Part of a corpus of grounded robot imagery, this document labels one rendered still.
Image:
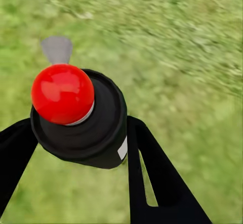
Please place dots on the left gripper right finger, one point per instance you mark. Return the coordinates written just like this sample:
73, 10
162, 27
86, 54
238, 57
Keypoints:
176, 203

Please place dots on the insectifuge atomizer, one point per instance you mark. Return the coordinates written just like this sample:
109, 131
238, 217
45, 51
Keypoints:
78, 115

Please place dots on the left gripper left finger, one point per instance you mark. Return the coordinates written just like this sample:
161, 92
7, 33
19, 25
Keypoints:
17, 144

